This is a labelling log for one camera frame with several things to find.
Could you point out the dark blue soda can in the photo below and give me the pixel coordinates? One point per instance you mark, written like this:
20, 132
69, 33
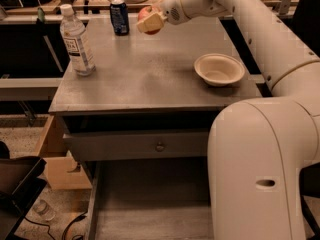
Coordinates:
119, 17

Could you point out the red apple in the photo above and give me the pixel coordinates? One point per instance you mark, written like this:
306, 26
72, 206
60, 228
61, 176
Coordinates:
144, 12

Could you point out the cardboard box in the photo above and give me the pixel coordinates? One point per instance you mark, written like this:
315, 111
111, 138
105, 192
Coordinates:
61, 171

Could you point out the grey top drawer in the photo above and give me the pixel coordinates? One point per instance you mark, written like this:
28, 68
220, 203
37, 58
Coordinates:
127, 145

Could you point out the clear plastic water bottle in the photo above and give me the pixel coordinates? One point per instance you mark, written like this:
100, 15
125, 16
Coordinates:
76, 41

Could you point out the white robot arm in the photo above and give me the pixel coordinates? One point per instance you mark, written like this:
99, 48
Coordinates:
257, 147

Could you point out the white paper bowl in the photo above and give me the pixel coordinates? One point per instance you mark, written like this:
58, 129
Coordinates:
219, 70

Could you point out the open grey middle drawer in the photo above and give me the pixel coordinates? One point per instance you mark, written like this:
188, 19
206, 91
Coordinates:
151, 199

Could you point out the clear plastic cup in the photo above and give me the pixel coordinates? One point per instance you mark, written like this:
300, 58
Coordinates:
44, 210

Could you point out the grey drawer cabinet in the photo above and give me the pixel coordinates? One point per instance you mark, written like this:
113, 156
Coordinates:
146, 82

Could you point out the black bin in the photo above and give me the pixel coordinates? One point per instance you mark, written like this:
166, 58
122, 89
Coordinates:
20, 186

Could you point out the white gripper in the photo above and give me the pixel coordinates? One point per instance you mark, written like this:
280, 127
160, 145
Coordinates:
170, 6

